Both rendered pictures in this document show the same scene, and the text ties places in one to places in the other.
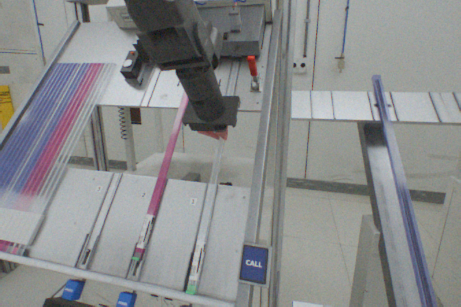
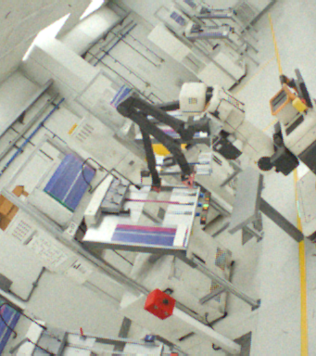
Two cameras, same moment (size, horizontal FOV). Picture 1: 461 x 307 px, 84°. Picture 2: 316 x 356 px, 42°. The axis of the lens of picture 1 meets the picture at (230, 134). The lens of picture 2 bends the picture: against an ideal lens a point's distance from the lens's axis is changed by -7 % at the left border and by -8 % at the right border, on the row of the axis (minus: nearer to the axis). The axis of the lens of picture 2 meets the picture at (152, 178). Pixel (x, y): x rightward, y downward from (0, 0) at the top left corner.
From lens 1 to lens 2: 3.15 m
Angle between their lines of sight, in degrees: 67
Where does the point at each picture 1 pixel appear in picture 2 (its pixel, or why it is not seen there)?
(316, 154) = (111, 290)
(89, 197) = (173, 216)
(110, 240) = (185, 209)
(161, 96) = (139, 207)
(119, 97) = (135, 217)
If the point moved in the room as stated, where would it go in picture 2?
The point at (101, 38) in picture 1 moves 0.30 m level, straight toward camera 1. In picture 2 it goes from (99, 229) to (124, 194)
